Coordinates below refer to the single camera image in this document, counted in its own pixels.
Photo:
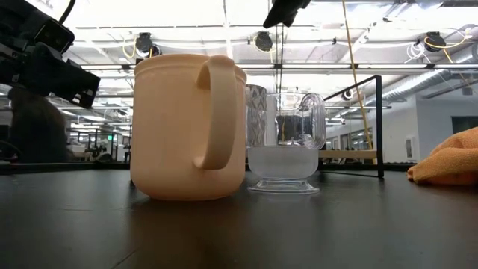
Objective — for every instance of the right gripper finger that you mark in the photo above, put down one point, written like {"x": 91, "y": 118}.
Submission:
{"x": 285, "y": 11}

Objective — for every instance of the grey white patterned mug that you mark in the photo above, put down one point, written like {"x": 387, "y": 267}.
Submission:
{"x": 255, "y": 116}

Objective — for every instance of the pale yellow mug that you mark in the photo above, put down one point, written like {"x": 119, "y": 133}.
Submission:
{"x": 168, "y": 130}

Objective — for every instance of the clear glass cup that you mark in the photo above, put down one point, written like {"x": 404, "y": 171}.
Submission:
{"x": 284, "y": 168}

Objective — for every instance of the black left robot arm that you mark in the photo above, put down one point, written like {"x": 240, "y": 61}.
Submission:
{"x": 16, "y": 20}

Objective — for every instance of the orange cloth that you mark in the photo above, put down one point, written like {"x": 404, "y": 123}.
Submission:
{"x": 448, "y": 164}

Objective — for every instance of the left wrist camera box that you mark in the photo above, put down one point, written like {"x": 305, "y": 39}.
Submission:
{"x": 56, "y": 35}

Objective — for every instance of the black aluminium rig frame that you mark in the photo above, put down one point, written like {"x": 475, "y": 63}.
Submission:
{"x": 74, "y": 168}

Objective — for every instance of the wooden shelf with black frame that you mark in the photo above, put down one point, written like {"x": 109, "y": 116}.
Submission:
{"x": 379, "y": 130}

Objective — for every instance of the silver ventilation duct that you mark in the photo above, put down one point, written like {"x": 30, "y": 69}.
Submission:
{"x": 418, "y": 86}

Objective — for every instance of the dark wall screen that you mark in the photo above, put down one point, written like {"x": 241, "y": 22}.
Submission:
{"x": 465, "y": 125}

